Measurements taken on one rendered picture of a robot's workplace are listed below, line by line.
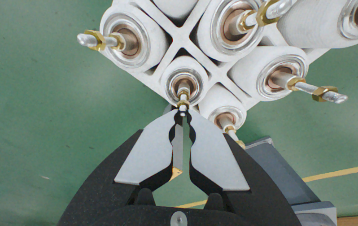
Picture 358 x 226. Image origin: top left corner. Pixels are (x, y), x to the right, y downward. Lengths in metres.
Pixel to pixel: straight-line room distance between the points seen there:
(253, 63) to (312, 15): 0.09
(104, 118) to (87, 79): 0.21
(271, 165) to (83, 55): 0.91
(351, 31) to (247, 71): 0.12
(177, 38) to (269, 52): 0.17
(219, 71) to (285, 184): 0.52
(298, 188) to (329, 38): 0.50
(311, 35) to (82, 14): 0.59
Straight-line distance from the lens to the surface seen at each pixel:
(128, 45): 0.20
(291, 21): 0.33
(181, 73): 0.20
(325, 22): 0.29
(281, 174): 0.66
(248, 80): 0.25
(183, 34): 0.27
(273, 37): 0.32
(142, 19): 0.22
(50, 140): 1.09
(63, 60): 0.67
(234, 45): 0.21
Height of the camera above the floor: 0.45
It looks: 58 degrees down
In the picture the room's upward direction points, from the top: 174 degrees counter-clockwise
